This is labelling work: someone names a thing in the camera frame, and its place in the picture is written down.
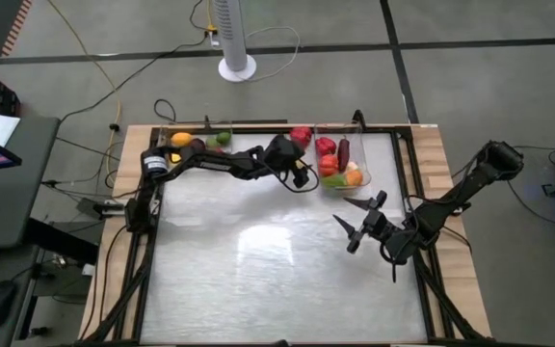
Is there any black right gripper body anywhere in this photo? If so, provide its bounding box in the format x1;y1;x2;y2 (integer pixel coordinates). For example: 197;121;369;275
359;209;404;247

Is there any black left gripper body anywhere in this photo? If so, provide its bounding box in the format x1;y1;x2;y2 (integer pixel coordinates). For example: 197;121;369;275
263;133;307;177

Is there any large red ribbed tomato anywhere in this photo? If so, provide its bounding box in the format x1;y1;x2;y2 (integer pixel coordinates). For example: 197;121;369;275
318;153;340;177

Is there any green cucumber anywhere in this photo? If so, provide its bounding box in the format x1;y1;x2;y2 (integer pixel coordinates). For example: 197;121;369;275
320;173;349;189

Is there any dark purple eggplant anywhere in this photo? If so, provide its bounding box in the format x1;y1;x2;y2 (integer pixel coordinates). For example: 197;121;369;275
336;138;352;174

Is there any yellow orange mango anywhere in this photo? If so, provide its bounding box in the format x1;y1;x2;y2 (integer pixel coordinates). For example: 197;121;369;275
170;131;195;149

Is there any clear plastic basket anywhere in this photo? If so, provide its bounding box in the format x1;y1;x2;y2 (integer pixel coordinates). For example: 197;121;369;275
312;120;373;191
158;122;234;163

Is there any wooden table board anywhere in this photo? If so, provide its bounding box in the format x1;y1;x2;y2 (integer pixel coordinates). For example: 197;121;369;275
78;122;493;341

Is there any white tower fan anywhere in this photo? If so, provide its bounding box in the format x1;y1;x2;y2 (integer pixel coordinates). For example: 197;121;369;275
212;0;258;83

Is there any black grey controller box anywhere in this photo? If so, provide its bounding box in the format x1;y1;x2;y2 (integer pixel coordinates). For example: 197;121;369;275
75;196;127;221

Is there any dark grey desk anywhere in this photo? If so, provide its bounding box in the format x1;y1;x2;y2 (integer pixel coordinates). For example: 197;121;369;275
0;103;62;250

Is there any black table frame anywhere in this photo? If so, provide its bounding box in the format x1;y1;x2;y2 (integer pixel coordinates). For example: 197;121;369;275
79;122;490;347

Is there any white fan cable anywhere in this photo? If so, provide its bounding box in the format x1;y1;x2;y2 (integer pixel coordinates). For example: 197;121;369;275
236;24;303;83

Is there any looped black cable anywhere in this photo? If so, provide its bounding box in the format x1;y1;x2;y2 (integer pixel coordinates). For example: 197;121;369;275
153;98;233;126

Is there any thin black floor cable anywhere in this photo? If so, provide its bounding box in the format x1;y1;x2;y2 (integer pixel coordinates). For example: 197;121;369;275
501;144;555;226

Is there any long black floor cable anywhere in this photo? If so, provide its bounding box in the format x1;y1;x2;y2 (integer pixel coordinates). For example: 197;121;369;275
58;36;211;124

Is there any yellow floor cable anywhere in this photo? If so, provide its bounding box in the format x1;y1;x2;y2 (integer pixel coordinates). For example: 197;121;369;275
45;0;123;184

